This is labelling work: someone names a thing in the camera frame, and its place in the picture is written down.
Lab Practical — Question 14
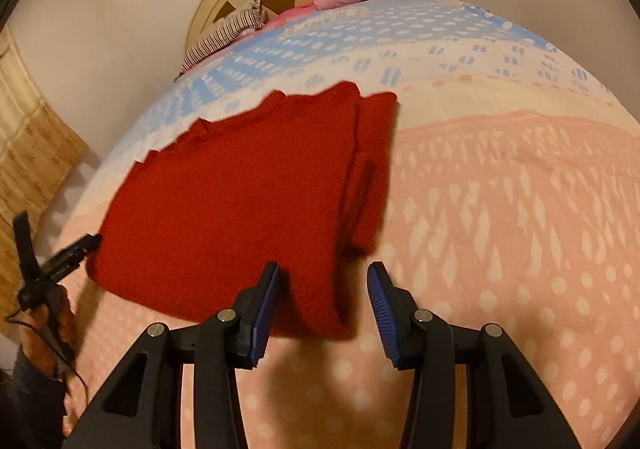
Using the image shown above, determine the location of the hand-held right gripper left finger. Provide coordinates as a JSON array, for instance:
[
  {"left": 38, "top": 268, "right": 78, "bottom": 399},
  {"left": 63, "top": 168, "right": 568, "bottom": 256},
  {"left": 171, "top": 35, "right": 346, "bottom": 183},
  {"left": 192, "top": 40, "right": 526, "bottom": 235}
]
[{"left": 62, "top": 261, "right": 281, "bottom": 449}]

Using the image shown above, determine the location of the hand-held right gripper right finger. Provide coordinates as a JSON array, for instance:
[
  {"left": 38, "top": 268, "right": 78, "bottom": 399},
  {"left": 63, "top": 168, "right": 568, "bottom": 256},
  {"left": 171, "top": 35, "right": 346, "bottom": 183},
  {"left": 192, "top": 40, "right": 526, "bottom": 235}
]
[{"left": 366, "top": 261, "right": 583, "bottom": 449}]

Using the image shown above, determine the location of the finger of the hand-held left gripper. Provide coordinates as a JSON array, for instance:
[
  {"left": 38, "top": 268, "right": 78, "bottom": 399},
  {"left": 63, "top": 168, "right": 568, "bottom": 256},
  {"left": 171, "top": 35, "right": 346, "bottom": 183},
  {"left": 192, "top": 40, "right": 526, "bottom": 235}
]
[
  {"left": 12, "top": 210, "right": 39, "bottom": 281},
  {"left": 39, "top": 233, "right": 103, "bottom": 281}
]

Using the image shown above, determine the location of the red knitted sweater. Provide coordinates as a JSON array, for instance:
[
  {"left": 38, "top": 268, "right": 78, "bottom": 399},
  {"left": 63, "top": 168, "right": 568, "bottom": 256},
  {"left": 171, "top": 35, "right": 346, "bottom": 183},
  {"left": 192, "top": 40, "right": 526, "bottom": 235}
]
[{"left": 86, "top": 82, "right": 399, "bottom": 341}]

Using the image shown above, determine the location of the person's left forearm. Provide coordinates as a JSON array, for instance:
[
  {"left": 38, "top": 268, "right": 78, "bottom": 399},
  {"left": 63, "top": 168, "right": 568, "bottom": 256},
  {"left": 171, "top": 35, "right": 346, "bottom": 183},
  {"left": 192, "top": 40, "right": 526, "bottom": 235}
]
[{"left": 0, "top": 346, "right": 69, "bottom": 449}]

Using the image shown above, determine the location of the person's left hand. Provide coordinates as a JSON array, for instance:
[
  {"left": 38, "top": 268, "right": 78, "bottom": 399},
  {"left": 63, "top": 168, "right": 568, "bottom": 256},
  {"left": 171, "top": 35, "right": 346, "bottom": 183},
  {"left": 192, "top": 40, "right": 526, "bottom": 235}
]
[{"left": 22, "top": 283, "right": 79, "bottom": 376}]

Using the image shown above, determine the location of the beige floral side curtain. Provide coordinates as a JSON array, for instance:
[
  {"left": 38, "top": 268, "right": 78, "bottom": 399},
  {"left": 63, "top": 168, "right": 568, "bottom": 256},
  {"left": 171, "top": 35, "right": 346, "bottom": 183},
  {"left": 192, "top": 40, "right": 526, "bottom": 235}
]
[{"left": 0, "top": 26, "right": 89, "bottom": 330}]

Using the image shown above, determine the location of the polka-dot bedspread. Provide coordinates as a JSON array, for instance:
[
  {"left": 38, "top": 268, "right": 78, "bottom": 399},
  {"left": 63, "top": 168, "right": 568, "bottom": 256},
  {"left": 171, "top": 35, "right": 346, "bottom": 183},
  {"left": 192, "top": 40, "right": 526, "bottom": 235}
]
[{"left": 37, "top": 0, "right": 640, "bottom": 449}]

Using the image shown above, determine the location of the striped pillow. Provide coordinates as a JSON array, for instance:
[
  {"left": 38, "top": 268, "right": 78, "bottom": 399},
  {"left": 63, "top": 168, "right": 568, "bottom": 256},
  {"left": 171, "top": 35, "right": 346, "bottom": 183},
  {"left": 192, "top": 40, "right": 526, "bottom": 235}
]
[{"left": 181, "top": 0, "right": 266, "bottom": 73}]

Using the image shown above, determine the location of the pink bed sheet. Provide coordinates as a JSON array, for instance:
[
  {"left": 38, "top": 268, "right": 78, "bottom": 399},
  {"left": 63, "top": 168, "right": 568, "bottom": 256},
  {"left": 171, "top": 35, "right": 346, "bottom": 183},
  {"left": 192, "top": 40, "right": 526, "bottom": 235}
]
[{"left": 270, "top": 3, "right": 319, "bottom": 28}]

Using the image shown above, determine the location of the black cable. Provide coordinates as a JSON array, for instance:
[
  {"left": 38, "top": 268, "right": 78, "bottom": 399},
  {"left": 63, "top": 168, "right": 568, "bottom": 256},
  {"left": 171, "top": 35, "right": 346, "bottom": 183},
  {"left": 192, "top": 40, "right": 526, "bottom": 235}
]
[{"left": 5, "top": 299, "right": 92, "bottom": 411}]

